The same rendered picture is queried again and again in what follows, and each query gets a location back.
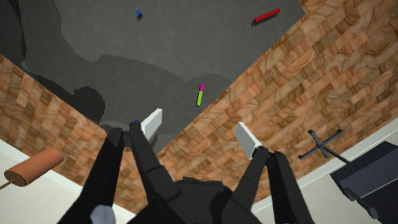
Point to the red rod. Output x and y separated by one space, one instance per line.
269 14

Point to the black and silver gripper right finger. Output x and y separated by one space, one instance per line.
289 206

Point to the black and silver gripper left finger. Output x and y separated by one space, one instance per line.
95 202

